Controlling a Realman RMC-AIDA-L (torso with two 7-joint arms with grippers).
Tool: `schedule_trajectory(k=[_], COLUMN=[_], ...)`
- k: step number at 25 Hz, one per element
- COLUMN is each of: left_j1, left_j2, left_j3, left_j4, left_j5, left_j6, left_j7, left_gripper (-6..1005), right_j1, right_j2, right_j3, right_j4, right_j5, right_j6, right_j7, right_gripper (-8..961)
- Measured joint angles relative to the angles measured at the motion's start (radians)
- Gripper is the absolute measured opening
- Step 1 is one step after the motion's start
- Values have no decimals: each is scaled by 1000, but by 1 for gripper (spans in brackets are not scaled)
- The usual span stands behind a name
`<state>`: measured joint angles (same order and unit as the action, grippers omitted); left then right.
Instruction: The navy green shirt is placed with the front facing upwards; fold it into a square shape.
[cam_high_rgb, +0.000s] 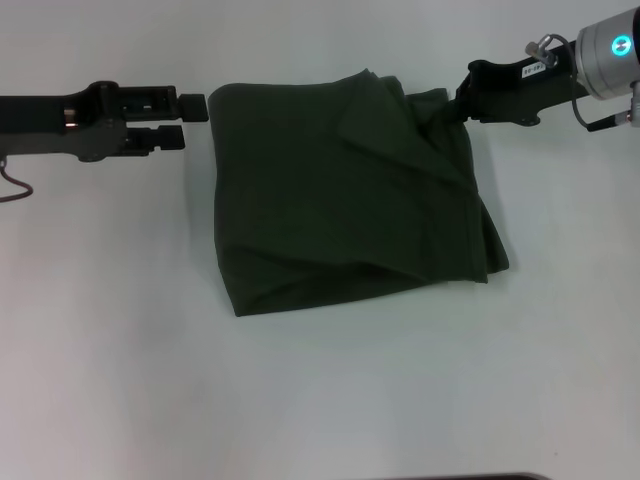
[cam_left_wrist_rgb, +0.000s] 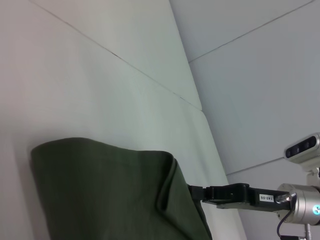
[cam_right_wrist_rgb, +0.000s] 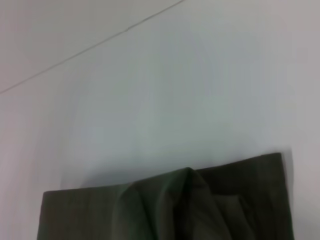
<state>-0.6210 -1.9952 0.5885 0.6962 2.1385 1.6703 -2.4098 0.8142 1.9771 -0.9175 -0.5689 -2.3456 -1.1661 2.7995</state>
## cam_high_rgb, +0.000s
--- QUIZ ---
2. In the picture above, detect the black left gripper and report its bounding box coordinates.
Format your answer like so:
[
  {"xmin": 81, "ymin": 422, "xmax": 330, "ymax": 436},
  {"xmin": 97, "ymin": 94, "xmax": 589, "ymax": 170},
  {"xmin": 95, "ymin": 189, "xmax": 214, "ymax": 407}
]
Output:
[{"xmin": 0, "ymin": 81, "xmax": 210, "ymax": 164}]

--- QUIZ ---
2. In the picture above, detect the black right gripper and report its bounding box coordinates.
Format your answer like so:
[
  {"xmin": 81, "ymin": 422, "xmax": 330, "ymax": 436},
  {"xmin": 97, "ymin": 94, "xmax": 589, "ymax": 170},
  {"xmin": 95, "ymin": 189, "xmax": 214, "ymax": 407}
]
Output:
[{"xmin": 447, "ymin": 42, "xmax": 591, "ymax": 126}]

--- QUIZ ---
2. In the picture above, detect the dark green FREE t-shirt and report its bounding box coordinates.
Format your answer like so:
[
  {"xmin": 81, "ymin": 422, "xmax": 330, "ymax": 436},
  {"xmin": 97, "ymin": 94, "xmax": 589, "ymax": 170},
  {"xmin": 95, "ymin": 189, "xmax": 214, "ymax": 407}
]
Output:
[{"xmin": 207, "ymin": 68, "xmax": 511, "ymax": 319}]

